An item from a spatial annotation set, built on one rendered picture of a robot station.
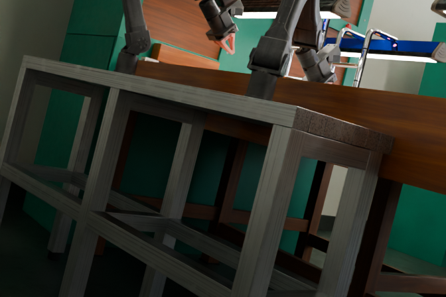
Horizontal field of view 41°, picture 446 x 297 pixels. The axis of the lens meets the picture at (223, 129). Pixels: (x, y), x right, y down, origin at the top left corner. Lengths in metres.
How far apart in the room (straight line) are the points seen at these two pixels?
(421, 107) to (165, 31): 1.42
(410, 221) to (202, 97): 3.64
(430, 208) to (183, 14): 2.77
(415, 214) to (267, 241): 3.71
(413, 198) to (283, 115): 3.73
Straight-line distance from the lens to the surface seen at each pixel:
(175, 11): 2.50
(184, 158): 1.63
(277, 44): 1.40
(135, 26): 1.84
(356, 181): 1.24
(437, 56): 2.37
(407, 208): 4.76
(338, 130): 1.14
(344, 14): 1.97
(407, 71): 5.26
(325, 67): 1.81
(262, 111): 1.09
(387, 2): 4.94
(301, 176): 3.07
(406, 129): 1.28
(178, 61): 2.42
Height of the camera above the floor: 0.61
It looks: level
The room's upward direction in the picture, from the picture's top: 14 degrees clockwise
